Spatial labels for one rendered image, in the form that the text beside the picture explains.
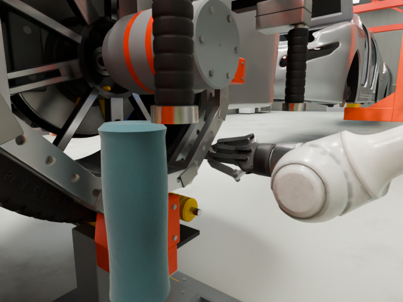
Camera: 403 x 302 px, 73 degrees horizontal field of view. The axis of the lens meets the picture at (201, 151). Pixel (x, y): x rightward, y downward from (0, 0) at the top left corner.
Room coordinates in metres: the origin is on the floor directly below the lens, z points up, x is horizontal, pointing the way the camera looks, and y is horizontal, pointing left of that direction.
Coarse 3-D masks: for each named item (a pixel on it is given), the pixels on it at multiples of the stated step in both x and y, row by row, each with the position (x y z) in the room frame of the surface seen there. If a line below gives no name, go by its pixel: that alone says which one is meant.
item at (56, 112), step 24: (24, 0) 0.54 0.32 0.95; (48, 0) 0.57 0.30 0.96; (96, 0) 0.66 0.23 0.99; (72, 24) 0.61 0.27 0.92; (48, 48) 0.56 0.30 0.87; (48, 72) 0.56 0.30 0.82; (24, 96) 0.52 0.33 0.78; (48, 96) 0.56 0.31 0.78; (72, 96) 0.60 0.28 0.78; (48, 120) 0.55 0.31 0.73; (96, 120) 0.64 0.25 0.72
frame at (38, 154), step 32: (0, 32) 0.33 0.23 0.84; (0, 64) 0.32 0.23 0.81; (0, 96) 0.32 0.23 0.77; (224, 96) 0.72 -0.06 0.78; (0, 128) 0.31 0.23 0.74; (32, 128) 0.35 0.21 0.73; (192, 128) 0.68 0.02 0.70; (32, 160) 0.34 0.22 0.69; (64, 160) 0.37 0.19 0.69; (192, 160) 0.61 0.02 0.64; (64, 192) 0.41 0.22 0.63; (96, 192) 0.42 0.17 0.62
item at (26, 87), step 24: (0, 0) 0.42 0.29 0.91; (72, 0) 0.51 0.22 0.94; (48, 24) 0.47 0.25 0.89; (96, 24) 0.55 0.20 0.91; (72, 48) 0.52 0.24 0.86; (24, 72) 0.44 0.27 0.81; (72, 72) 0.50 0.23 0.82; (96, 96) 0.54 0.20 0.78; (120, 96) 0.58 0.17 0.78; (144, 96) 0.86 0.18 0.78; (72, 120) 0.50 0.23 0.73; (120, 120) 0.58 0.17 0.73; (168, 144) 0.68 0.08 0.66; (96, 168) 0.61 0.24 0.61
